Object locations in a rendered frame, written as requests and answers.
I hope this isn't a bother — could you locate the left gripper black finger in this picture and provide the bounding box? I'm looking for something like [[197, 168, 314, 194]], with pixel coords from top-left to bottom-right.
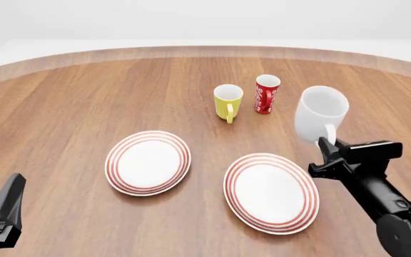
[[0, 172, 27, 231]]

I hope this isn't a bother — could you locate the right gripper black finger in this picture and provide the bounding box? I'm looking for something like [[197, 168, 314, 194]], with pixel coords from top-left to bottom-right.
[[317, 136, 347, 168], [335, 138, 351, 152]]

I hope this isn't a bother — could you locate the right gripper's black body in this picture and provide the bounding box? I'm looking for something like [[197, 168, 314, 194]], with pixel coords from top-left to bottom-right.
[[308, 157, 389, 186]]

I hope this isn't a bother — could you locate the white plate with red rings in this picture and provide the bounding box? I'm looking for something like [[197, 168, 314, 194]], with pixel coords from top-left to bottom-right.
[[104, 130, 193, 197], [223, 152, 321, 236]]

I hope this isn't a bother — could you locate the red mug with white pattern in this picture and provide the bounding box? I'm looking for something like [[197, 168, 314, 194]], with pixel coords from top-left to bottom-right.
[[253, 74, 282, 116]]

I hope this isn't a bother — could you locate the yellow and white mug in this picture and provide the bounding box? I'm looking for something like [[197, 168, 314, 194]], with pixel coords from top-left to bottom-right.
[[213, 84, 245, 125]]

